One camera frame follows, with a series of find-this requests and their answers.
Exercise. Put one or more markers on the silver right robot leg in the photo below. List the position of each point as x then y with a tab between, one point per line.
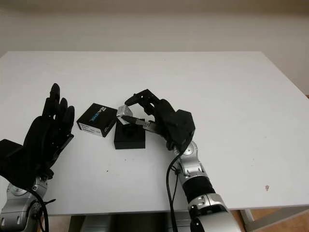
183	223

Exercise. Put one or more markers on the silver left robot leg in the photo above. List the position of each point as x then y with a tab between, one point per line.
100	224

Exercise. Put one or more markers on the white table leg frame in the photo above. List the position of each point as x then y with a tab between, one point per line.
248	218

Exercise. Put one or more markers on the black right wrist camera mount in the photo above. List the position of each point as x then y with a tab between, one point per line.
183	128

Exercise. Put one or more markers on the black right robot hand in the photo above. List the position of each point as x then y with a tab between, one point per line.
163	116

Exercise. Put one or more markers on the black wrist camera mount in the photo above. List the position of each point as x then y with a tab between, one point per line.
183	128
13	157

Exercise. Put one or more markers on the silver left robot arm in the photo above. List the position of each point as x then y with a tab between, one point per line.
17	207

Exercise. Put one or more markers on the small silver cube camera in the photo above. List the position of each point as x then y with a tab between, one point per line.
124	111

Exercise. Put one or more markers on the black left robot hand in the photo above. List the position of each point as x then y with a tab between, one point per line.
43	140

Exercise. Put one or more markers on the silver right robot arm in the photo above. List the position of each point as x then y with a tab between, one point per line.
207	205

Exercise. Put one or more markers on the silver robot leg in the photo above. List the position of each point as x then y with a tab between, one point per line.
100	224
183	223

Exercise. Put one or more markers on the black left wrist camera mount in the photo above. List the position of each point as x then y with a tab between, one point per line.
13	157

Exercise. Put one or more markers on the black RealSense box lid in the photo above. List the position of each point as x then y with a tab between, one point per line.
96	117

